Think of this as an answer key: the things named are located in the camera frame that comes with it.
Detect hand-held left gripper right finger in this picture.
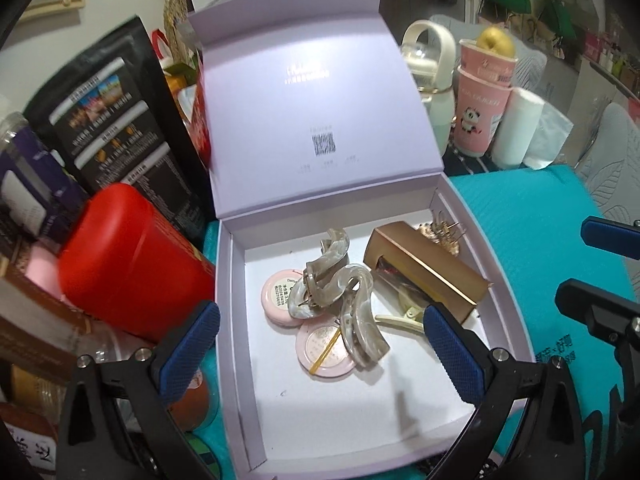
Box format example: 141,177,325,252
422,304,586,480

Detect gold rectangular box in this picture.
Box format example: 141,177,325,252
362,221,493,323

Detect row of small bottles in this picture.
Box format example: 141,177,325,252
582,20,640,91

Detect white plastic pouch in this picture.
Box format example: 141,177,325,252
522,105,575,171

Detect small brown jar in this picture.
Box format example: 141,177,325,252
167,367,211,431

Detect red plastic canister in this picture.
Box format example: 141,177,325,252
57,183,216,343

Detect clear jar orange contents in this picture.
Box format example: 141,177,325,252
10,362,68,411

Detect gold bobby pin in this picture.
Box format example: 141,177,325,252
307,332,343,376

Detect pink plastic bottle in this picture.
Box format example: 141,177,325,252
25,250,68,301

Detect cream duckbill hair clip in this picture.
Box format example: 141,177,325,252
375,305,426,333

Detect white bottle with loop handle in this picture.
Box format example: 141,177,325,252
400,19,457,156

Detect lilac hinged gift box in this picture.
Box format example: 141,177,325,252
186,0,540,472

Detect clear jar dark blue label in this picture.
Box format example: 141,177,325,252
0,112,91,241

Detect gold metal hair claw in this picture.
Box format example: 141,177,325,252
417,210,466,256

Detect woven straw fan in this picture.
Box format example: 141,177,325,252
162,0,201,68

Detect white paper roll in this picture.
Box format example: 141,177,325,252
492,86,543,170

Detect pink round compact white label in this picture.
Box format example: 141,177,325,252
261,270,311,328

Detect red bag handle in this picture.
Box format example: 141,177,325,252
151,30,173,61

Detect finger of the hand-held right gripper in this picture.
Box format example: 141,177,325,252
581,216,640,257
556,279,640,366

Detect black printed pouch bag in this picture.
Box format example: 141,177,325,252
22,15,211,241

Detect pink round compact gold pattern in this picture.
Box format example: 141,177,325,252
295,317,356,380

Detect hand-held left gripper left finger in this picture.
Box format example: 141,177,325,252
55,300,222,480

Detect red printed packet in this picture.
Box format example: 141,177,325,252
192,47,213,168

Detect green glass jar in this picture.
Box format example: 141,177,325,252
187,430,223,480

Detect pink paper cup panda print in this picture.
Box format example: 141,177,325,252
452,67,513,157

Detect yellow round fruit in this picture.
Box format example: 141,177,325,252
472,25,516,61

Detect grey leaf pattern chair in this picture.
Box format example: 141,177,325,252
575,102,640,226
440,15,551,101

